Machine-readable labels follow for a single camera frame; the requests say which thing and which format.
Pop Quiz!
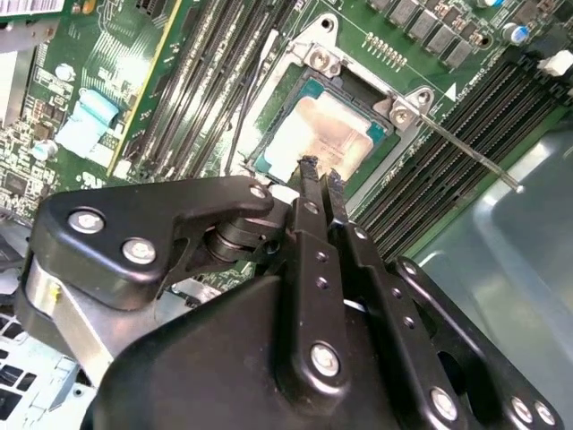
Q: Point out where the silver CPU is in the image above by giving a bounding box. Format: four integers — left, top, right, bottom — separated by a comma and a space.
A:
252, 78, 399, 184

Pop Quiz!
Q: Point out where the metal wire locking lever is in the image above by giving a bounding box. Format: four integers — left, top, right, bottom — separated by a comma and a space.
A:
411, 109, 526, 194
225, 42, 272, 174

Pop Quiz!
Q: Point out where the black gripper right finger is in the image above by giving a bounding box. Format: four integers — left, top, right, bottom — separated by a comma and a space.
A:
328, 168, 566, 430

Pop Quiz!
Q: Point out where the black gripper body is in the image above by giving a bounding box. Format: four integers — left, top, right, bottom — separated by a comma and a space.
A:
82, 273, 426, 430

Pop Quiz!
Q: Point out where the metal socket cover frame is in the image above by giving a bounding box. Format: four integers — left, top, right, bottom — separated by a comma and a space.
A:
158, 275, 229, 313

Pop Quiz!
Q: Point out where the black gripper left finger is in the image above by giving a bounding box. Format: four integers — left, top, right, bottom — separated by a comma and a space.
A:
13, 154, 355, 401

